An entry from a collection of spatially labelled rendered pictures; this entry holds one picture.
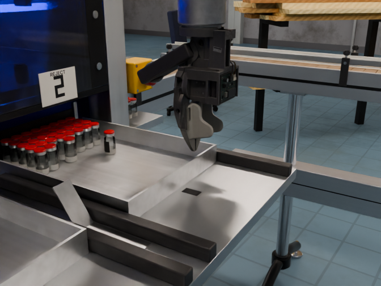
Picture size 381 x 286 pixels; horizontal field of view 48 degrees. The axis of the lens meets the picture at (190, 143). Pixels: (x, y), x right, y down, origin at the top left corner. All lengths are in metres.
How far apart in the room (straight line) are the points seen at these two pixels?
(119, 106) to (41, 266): 0.52
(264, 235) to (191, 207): 1.60
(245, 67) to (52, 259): 1.19
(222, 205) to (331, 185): 1.00
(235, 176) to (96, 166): 0.25
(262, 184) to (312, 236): 1.57
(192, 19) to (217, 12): 0.04
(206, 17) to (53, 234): 0.37
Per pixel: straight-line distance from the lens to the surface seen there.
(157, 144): 0.86
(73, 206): 0.61
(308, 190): 1.65
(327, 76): 1.49
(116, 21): 0.93
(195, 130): 0.71
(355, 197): 1.62
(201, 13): 0.65
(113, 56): 0.92
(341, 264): 2.12
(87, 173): 0.77
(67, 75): 0.83
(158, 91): 1.25
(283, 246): 1.83
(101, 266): 0.54
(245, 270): 1.99
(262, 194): 0.69
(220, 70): 0.66
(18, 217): 0.64
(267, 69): 1.55
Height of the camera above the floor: 1.19
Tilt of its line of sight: 20 degrees down
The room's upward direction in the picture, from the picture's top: straight up
